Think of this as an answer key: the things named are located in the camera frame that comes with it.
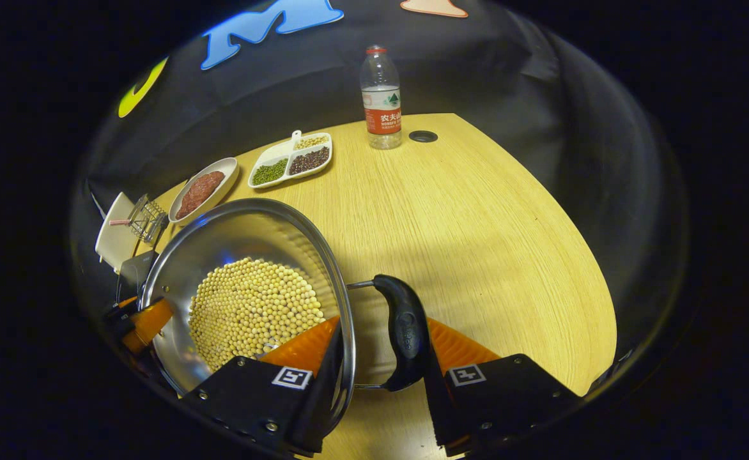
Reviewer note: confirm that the stainless steel pot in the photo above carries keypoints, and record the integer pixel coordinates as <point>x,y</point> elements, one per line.
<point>240,230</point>

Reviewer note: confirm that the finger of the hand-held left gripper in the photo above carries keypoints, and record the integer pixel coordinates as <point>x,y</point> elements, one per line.
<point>147,324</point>

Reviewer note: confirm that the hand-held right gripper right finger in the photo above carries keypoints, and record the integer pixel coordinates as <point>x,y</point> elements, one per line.
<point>509,396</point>

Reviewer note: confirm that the white oval plate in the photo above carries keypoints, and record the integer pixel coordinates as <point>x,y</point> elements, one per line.
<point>224,169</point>

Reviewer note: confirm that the white toaster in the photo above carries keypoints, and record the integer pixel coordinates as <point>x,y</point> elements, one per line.
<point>114,239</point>

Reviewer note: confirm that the white divided bean dish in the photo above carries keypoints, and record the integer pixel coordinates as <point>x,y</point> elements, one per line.
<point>278,153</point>

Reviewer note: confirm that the black induction cooktop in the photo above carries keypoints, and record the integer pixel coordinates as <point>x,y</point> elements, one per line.
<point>135,275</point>

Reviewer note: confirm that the black table grommet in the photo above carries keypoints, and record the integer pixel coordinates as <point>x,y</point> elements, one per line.
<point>423,136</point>

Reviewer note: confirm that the plastic water bottle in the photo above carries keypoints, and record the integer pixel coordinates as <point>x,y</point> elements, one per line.
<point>382,102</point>

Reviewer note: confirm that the brown meat piece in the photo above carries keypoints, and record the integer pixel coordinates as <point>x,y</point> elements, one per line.
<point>189,203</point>
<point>211,182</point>

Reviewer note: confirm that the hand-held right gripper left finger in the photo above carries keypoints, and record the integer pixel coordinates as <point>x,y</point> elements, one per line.
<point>266,390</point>

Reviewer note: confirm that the small white spoon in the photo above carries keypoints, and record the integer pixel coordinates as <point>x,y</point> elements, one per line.
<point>296,137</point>

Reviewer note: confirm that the pile of soybeans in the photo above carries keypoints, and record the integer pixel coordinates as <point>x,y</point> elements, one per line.
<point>253,313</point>

